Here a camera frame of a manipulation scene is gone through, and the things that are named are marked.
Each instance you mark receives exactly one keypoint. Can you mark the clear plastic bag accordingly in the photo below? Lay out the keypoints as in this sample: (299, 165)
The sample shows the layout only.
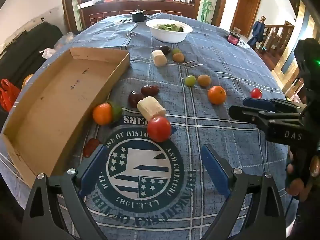
(65, 39)

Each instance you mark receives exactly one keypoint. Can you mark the brown kiwi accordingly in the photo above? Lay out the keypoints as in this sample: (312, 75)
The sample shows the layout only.
(204, 80)
(178, 57)

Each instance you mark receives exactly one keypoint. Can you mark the red jujube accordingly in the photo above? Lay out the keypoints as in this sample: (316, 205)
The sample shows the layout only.
(150, 90)
(134, 98)
(90, 147)

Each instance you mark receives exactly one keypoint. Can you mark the dark purple plum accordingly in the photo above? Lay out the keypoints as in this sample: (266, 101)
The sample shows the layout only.
(165, 49)

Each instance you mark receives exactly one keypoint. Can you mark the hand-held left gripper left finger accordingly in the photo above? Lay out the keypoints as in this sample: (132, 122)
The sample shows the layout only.
(93, 170)

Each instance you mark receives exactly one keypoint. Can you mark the wooden counter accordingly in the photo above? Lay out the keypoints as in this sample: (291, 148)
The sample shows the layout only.
(112, 8)

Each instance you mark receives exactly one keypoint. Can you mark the white bowl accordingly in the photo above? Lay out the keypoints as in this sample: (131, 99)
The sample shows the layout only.
(170, 37)

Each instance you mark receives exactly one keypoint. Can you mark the wooden stair railing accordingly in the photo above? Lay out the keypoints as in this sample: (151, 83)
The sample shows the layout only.
(275, 37)

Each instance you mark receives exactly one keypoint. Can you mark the red black small box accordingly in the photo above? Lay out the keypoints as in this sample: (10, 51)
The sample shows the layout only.
(233, 38)

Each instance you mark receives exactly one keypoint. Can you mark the blue hanging garment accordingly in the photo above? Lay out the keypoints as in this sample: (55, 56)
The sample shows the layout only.
(257, 30)

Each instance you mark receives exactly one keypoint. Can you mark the person's right hand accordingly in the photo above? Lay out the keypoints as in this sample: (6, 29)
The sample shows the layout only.
(290, 168)

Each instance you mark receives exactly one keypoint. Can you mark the wooden door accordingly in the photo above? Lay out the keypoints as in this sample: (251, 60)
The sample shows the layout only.
(247, 7)

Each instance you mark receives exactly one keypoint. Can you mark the green grape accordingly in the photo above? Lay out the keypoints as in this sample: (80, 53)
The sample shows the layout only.
(190, 80)
(176, 51)

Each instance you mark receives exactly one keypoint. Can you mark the yellow food box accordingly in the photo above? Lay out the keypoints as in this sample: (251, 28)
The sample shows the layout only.
(27, 81)

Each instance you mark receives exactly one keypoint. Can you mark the green lime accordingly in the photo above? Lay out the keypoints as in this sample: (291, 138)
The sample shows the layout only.
(117, 112)

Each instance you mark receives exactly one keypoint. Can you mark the white flat box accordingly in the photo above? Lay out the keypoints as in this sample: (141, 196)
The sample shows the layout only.
(86, 4)

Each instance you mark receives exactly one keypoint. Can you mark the peeled sugarcane chunk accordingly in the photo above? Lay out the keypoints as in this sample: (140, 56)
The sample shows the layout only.
(159, 58)
(150, 107)

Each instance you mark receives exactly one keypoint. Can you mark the black pot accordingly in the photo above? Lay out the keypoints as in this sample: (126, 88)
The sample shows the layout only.
(138, 16)

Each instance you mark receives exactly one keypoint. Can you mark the shallow cardboard box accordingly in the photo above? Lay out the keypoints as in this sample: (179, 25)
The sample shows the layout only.
(57, 110)

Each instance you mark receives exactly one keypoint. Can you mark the red tomato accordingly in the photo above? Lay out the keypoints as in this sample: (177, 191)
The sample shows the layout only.
(256, 93)
(159, 129)

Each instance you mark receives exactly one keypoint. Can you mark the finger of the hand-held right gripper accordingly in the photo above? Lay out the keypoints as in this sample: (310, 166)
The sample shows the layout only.
(257, 104)
(246, 116)

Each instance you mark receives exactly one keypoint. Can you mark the red plastic bag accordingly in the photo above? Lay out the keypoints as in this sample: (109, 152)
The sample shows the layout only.
(6, 93)

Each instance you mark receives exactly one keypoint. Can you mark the green leafy vegetables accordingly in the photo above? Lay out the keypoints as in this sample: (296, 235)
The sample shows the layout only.
(170, 26)

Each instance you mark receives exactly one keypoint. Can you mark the orange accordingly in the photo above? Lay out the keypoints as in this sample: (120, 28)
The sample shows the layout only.
(217, 95)
(101, 115)

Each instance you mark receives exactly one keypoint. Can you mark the white plastic bag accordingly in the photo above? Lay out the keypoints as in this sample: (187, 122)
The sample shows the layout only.
(47, 53)

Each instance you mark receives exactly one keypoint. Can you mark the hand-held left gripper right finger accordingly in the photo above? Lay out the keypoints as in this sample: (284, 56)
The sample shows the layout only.
(212, 167)

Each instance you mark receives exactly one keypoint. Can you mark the black sofa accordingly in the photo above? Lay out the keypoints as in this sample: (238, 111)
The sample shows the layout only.
(22, 55)

